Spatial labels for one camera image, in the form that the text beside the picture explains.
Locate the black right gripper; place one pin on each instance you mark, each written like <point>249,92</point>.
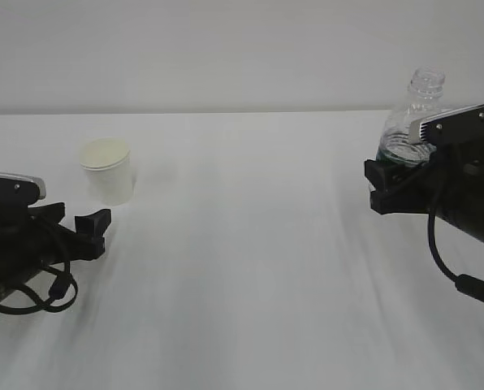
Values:
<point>453,186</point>

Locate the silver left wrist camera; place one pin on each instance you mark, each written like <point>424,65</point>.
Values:
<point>21,189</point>

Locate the white paper cup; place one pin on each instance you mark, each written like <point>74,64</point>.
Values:
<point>106,163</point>

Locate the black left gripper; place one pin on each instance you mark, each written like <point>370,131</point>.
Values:
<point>39,247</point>

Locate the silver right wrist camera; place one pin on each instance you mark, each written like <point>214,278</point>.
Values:
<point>451,127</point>

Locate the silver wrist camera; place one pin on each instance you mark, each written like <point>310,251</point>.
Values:
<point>451,127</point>
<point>21,189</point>

